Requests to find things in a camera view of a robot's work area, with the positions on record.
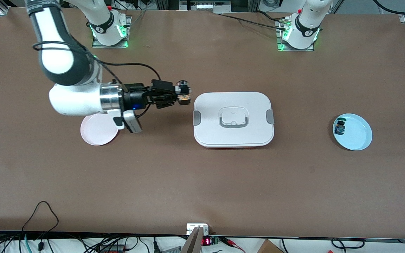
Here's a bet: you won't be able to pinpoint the orange and black switch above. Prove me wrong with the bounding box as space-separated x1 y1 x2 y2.
175 80 193 106

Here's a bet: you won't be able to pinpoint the pink round plate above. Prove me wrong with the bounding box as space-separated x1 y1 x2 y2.
80 114 119 146

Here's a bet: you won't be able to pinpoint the light blue round plate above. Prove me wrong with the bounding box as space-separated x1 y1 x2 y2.
333 113 373 151

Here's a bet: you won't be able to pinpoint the white lunch box grey latches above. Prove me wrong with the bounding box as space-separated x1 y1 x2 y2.
193 92 275 149

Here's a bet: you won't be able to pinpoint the control box with lights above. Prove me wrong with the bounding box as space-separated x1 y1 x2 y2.
180 0 231 12

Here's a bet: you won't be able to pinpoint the white power socket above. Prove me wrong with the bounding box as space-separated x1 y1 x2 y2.
186 223 209 235

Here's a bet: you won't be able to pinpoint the grey aluminium profile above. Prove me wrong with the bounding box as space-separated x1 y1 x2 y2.
180 226 204 253

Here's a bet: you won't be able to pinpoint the brown cardboard piece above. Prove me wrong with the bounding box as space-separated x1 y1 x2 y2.
257 239 284 253

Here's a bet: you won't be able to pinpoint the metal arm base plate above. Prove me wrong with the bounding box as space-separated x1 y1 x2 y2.
92 16 133 49
276 18 315 52

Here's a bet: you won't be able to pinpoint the green and blue switch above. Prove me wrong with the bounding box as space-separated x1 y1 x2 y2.
334 119 347 136

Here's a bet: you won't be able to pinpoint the black cable across table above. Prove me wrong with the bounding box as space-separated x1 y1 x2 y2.
215 11 289 30

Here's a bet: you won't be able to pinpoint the thin black looped cable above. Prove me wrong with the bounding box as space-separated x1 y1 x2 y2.
21 201 59 232

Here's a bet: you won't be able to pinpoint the red and black probe wires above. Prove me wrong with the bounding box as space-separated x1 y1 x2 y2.
220 237 246 253

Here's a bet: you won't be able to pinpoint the black coiled cable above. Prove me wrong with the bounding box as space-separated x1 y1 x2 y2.
331 238 365 249

